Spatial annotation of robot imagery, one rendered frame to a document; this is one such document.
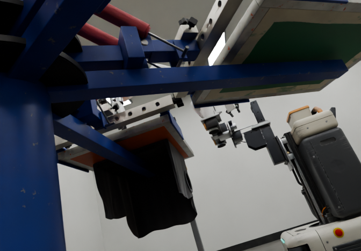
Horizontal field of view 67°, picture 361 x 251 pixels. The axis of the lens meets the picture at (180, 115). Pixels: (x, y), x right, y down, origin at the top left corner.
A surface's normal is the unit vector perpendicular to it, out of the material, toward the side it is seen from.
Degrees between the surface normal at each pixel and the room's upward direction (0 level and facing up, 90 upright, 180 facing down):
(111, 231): 90
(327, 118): 90
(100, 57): 90
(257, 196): 90
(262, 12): 180
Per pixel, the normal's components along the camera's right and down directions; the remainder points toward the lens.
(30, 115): 0.79, -0.44
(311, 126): -0.26, -0.33
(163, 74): 0.29, -0.47
